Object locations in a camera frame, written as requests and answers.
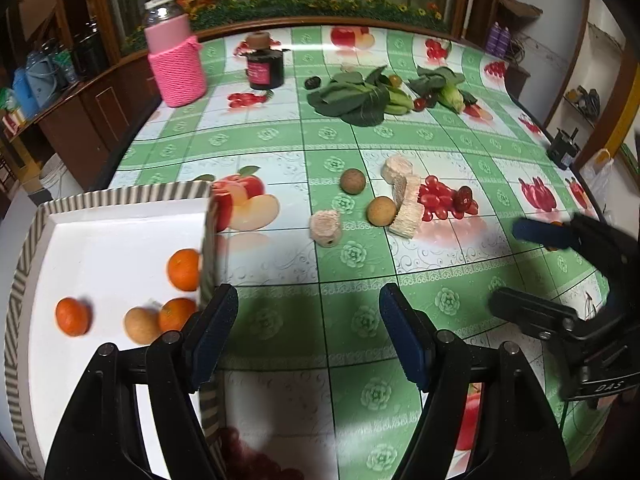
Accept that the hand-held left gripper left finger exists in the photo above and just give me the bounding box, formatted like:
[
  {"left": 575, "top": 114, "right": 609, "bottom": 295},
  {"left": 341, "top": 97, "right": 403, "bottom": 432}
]
[{"left": 44, "top": 282, "right": 240, "bottom": 480}]

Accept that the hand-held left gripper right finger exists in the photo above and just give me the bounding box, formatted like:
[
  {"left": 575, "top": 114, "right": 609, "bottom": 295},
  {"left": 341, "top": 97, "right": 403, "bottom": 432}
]
[{"left": 378, "top": 282, "right": 573, "bottom": 480}]

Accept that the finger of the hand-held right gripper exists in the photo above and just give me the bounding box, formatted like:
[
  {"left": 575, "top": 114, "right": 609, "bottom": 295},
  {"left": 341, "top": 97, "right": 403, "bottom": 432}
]
[
  {"left": 487, "top": 287, "right": 581, "bottom": 343},
  {"left": 512, "top": 212, "right": 623, "bottom": 271}
]

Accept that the tan round longan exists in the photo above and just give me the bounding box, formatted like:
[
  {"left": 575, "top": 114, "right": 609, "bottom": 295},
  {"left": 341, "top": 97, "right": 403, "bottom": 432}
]
[
  {"left": 366, "top": 196, "right": 398, "bottom": 227},
  {"left": 124, "top": 307, "right": 162, "bottom": 345}
]

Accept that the beige corn piece with hole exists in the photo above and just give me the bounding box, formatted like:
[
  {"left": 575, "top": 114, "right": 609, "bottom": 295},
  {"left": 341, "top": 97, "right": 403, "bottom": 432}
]
[{"left": 309, "top": 209, "right": 343, "bottom": 249}]

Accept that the white tray with striped rim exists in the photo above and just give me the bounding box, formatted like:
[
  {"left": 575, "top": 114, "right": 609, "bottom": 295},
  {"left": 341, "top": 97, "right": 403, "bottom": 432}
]
[{"left": 2, "top": 180, "right": 231, "bottom": 480}]

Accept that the dark brown round longan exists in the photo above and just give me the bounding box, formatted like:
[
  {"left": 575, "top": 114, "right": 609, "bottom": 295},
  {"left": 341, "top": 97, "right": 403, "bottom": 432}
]
[{"left": 340, "top": 168, "right": 365, "bottom": 194}]

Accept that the small orange tangerine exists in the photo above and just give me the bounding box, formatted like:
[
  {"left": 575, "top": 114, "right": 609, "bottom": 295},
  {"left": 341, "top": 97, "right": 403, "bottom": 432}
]
[
  {"left": 166, "top": 248, "right": 202, "bottom": 292},
  {"left": 159, "top": 298, "right": 197, "bottom": 333},
  {"left": 55, "top": 297, "right": 93, "bottom": 337}
]

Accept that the white plastic bag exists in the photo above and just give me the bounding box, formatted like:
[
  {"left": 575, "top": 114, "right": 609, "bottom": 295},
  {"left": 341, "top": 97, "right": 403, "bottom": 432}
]
[{"left": 582, "top": 152, "right": 616, "bottom": 211}]

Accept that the black device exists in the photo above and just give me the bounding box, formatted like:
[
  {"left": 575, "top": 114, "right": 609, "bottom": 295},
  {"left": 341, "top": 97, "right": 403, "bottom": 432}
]
[{"left": 546, "top": 127, "right": 582, "bottom": 171}]

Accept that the green fruit-print tablecloth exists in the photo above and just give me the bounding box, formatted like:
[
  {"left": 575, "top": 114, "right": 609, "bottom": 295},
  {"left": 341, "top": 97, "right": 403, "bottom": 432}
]
[{"left": 107, "top": 25, "right": 621, "bottom": 480}]

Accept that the light green cabbage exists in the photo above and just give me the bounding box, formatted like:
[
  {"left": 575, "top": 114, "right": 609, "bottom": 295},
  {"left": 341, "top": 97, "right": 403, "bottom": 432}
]
[{"left": 437, "top": 85, "right": 476, "bottom": 113}]

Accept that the leafy green vegetable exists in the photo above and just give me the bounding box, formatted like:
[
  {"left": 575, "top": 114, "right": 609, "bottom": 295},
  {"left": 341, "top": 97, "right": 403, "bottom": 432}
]
[{"left": 407, "top": 66, "right": 466, "bottom": 98}]

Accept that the white bucket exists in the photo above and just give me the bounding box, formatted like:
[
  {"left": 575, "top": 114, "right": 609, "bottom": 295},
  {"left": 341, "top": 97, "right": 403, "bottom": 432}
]
[{"left": 37, "top": 152, "right": 86, "bottom": 201}]

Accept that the brown cardboard box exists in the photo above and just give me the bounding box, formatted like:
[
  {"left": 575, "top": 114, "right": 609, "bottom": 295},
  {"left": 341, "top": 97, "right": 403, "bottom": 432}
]
[{"left": 500, "top": 0, "right": 543, "bottom": 18}]

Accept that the dark green leaf vegetable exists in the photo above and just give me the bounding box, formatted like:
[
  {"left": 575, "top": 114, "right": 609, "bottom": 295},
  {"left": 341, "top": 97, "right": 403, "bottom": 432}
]
[{"left": 306, "top": 66, "right": 391, "bottom": 127}]

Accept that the wooden cabinet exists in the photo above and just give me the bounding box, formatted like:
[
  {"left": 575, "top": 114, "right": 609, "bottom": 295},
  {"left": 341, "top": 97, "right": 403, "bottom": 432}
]
[{"left": 37, "top": 45, "right": 166, "bottom": 191}]

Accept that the black jar with cork lid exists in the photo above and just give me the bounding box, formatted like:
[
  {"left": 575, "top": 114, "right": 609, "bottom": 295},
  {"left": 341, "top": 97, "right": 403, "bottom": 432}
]
[{"left": 246, "top": 32, "right": 285, "bottom": 91}]

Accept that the pink knit-covered jar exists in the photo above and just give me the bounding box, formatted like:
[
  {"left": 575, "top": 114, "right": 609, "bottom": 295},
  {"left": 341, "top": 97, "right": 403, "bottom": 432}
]
[{"left": 142, "top": 0, "right": 208, "bottom": 108}]

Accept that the black pot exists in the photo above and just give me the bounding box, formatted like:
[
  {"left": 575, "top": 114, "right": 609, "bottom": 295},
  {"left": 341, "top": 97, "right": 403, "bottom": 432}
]
[{"left": 75, "top": 20, "right": 108, "bottom": 78}]

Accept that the blue thermos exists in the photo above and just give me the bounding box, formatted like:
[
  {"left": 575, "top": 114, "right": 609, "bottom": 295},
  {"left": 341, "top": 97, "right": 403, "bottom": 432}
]
[{"left": 12, "top": 67, "right": 40, "bottom": 118}]

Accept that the green plastic bottle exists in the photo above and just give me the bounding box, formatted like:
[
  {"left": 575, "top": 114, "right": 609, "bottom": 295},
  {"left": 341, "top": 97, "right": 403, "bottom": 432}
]
[{"left": 50, "top": 42, "right": 78, "bottom": 83}]

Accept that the grey kettle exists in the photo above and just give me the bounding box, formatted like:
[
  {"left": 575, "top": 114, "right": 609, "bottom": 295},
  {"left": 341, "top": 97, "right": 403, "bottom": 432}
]
[{"left": 25, "top": 52, "right": 68, "bottom": 101}]

